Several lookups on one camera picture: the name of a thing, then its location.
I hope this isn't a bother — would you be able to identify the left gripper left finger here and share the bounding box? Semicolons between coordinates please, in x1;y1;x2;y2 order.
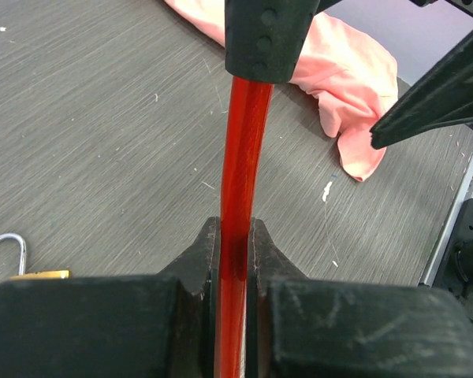
0;217;220;377

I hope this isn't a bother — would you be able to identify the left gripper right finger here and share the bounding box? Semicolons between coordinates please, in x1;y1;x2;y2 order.
246;219;473;377

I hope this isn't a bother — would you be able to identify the brass padlock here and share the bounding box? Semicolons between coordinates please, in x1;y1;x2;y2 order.
0;232;73;280

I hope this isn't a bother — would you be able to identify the red cable lock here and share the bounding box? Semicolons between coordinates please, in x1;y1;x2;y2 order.
212;0;320;378

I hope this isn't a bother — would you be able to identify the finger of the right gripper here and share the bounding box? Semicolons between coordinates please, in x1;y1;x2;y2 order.
371;30;473;150

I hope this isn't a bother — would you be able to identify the pink cloth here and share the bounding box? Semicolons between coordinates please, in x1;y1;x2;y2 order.
170;1;398;181

